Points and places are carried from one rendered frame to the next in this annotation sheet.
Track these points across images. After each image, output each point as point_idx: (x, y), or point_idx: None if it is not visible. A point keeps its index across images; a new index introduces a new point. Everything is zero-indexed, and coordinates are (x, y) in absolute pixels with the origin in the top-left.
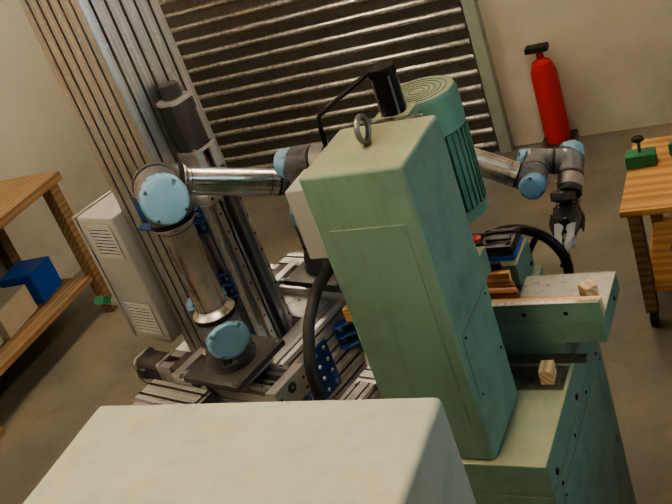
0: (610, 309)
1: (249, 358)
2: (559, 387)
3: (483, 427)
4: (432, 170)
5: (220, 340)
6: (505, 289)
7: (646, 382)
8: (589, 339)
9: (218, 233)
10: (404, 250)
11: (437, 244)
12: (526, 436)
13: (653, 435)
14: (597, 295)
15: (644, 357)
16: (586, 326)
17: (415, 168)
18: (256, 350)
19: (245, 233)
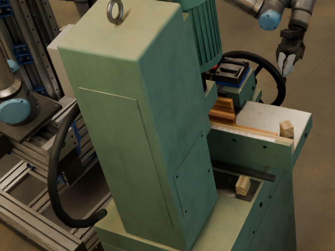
0: (300, 145)
1: (33, 117)
2: (249, 199)
3: (182, 233)
4: (168, 53)
5: (6, 111)
6: (225, 115)
7: (329, 153)
8: (278, 167)
9: (19, 16)
10: (134, 116)
11: (162, 113)
12: (215, 237)
13: (323, 196)
14: (292, 134)
15: (332, 132)
16: (278, 158)
17: (151, 58)
18: (39, 110)
19: (42, 16)
